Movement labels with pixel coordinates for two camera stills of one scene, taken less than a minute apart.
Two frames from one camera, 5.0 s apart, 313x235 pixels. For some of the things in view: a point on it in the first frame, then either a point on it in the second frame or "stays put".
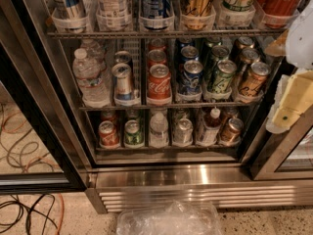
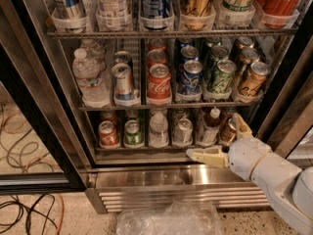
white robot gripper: [300, 41] -> [246, 158]
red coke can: [159, 86] stays put
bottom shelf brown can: [231, 132] stays put
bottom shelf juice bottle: [210, 128] stays put
